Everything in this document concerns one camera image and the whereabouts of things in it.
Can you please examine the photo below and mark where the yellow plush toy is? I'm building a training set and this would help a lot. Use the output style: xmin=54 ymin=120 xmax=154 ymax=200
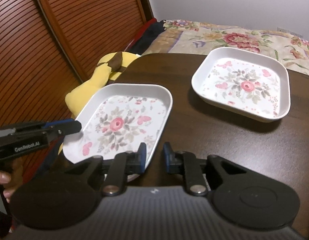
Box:
xmin=65 ymin=51 xmax=139 ymax=119

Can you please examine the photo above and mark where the floral bed quilt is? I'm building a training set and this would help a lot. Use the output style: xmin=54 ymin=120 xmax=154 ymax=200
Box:
xmin=144 ymin=20 xmax=309 ymax=76

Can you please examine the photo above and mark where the left hand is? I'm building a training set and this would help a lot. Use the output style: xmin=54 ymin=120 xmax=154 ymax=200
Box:
xmin=0 ymin=171 xmax=16 ymax=203

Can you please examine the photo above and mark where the floral tray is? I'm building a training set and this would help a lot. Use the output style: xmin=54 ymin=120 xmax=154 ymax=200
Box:
xmin=191 ymin=47 xmax=291 ymax=122
xmin=62 ymin=83 xmax=173 ymax=165

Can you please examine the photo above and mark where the wooden louvered wardrobe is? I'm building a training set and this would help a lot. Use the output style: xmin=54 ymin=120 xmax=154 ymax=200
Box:
xmin=0 ymin=0 xmax=153 ymax=127

